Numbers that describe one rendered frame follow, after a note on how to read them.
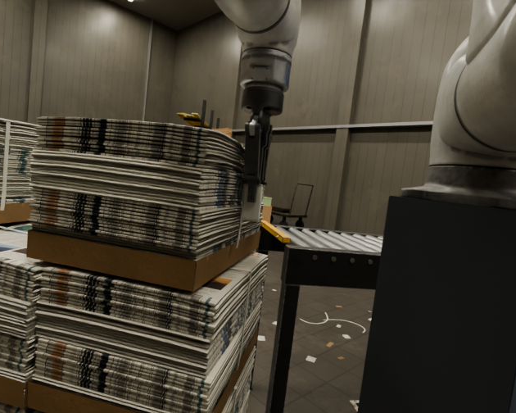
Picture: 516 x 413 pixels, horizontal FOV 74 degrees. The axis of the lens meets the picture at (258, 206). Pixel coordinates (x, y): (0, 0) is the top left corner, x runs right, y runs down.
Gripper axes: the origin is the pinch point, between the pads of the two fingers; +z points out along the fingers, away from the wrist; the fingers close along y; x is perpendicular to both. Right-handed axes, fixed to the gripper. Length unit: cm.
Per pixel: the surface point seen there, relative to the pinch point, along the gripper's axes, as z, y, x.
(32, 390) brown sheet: 31.4, 18.7, -27.5
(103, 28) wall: -458, -955, -771
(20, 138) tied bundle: -8, -4, -57
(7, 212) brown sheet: 9, -2, -56
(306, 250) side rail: 16, -48, 8
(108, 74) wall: -315, -978, -758
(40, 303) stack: 17.8, 18.1, -27.4
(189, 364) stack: 22.2, 18.1, -2.6
